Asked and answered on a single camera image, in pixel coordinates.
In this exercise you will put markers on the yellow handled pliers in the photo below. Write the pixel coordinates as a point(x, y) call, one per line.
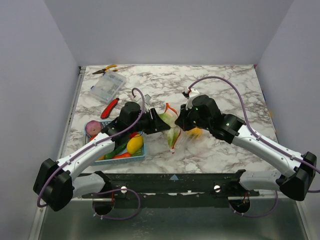
point(112, 68)

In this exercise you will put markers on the red apple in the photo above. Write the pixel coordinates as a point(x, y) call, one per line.
point(134, 134)

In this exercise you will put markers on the blue plastic basket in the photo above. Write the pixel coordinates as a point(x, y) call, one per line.
point(138, 156)

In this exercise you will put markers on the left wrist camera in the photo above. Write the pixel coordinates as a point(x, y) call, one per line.
point(147, 99)

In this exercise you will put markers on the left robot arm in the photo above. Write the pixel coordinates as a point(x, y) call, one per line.
point(55, 180)

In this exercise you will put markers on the yellow bell pepper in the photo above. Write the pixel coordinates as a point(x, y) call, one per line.
point(194, 133)

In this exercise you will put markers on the yellow mango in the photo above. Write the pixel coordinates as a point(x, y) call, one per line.
point(134, 144)

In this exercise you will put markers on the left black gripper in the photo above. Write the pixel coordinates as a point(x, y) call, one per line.
point(154, 121)

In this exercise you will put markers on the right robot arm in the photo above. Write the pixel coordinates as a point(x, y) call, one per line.
point(294, 172)

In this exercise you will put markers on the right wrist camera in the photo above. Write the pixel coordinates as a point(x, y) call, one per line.
point(190, 94)

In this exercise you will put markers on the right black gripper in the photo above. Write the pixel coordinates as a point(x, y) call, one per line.
point(184, 119)

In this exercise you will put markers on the green chili pepper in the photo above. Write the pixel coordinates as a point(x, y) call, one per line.
point(115, 152)

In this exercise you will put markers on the orange carrot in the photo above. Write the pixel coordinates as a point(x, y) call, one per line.
point(123, 155)

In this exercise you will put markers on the green white cabbage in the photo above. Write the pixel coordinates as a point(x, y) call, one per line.
point(174, 133)

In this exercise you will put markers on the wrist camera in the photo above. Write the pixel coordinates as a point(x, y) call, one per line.
point(147, 99)
point(190, 94)

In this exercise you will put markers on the clear plastic screw box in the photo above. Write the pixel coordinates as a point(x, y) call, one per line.
point(108, 86)

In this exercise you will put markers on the clear zip top bag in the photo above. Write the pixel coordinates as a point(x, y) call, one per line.
point(184, 142)

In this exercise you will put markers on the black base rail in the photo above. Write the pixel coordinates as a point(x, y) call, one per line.
point(174, 190)

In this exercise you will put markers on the red utility knife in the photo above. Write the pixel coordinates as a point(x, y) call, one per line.
point(107, 111)

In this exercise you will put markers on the yellow lemon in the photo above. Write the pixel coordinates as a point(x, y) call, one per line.
point(101, 158)

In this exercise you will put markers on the purple onion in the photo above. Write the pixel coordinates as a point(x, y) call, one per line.
point(93, 127)

